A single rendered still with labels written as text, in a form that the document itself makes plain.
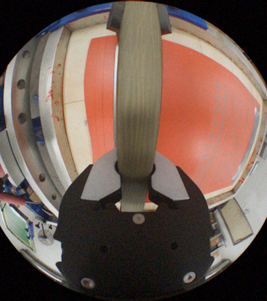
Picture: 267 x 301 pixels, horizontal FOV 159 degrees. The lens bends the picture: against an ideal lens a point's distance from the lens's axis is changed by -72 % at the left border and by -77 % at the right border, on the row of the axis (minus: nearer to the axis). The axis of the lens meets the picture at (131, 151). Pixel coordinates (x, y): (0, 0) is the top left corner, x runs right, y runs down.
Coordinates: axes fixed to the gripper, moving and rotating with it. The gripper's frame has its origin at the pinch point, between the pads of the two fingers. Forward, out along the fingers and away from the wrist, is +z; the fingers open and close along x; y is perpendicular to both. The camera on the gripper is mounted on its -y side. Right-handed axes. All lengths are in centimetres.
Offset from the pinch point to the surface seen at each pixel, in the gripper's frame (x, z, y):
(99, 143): -6.3, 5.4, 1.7
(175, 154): 9.1, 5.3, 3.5
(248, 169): 58, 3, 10
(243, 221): 375, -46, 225
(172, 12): 5.6, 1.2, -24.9
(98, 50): -6.6, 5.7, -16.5
